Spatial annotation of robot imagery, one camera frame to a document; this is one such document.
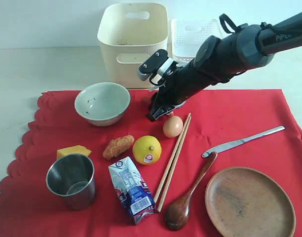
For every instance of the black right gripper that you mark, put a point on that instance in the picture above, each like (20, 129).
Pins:
(181, 85)

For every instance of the brown egg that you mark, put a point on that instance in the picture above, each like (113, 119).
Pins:
(173, 126)

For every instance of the yellow lemon with sticker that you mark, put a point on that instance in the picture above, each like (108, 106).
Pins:
(147, 150)

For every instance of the fried chicken nugget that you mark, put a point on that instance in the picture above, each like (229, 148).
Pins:
(118, 146)

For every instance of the blue white milk carton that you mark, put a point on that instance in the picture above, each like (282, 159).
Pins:
(131, 189)

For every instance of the red sausage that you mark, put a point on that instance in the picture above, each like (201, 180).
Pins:
(147, 100)

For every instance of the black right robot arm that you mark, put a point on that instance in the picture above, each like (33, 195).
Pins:
(217, 61)

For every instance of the white ceramic bowl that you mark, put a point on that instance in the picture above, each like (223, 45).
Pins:
(102, 104)

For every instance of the stainless steel table knife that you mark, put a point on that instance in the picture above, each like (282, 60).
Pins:
(229, 145)

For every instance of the red scalloped table cloth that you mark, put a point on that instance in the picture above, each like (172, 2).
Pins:
(29, 209)

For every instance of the white perforated plastic basket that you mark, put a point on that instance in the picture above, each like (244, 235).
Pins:
(187, 37)

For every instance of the cream plastic storage bin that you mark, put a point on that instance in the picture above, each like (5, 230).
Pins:
(129, 33)

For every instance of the upper wooden chopstick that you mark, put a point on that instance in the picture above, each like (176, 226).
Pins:
(166, 171)

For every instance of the yellow cheese wedge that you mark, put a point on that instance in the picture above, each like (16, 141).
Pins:
(77, 149)

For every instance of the dark wooden spoon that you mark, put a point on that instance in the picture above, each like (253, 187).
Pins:
(177, 212)

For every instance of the stainless steel cup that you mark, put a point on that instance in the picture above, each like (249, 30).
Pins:
(71, 177)

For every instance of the round wooden plate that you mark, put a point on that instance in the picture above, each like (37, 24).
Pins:
(243, 202)

